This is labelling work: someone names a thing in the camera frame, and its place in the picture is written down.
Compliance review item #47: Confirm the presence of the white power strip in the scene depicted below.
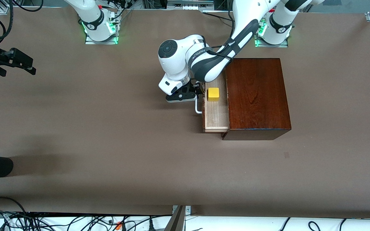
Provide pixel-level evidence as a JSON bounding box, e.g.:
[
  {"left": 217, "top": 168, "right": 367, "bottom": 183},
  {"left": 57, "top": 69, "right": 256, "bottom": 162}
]
[{"left": 167, "top": 0, "right": 215, "bottom": 11}]

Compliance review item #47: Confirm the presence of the light wooden drawer white handle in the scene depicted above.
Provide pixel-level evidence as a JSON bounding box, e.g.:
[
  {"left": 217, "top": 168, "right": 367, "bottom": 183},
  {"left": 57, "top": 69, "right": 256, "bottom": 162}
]
[{"left": 195, "top": 82, "right": 230, "bottom": 133}]

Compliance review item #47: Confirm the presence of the black cable on table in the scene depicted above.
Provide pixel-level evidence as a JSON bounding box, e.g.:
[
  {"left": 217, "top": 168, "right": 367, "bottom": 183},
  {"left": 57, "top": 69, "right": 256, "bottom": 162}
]
[{"left": 202, "top": 9, "right": 234, "bottom": 22}]

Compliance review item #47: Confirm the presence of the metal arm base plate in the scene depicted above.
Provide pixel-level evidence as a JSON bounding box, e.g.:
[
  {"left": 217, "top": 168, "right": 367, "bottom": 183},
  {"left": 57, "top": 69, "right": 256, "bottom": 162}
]
[
  {"left": 254, "top": 36, "right": 289, "bottom": 48},
  {"left": 85, "top": 30, "right": 119, "bottom": 45}
]

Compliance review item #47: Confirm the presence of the dark wooden drawer cabinet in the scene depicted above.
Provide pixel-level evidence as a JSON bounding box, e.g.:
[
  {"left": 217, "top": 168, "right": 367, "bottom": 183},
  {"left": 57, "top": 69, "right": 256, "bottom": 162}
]
[{"left": 221, "top": 58, "right": 292, "bottom": 141}]

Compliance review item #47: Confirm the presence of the aluminium frame post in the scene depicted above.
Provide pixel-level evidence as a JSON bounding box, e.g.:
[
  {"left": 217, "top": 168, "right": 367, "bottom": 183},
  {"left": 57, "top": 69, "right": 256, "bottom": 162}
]
[{"left": 164, "top": 205, "right": 192, "bottom": 231}]

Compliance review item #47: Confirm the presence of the yellow block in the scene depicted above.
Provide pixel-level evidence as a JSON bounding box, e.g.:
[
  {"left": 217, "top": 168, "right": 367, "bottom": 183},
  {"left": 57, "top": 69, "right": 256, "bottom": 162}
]
[{"left": 207, "top": 88, "right": 220, "bottom": 102}]

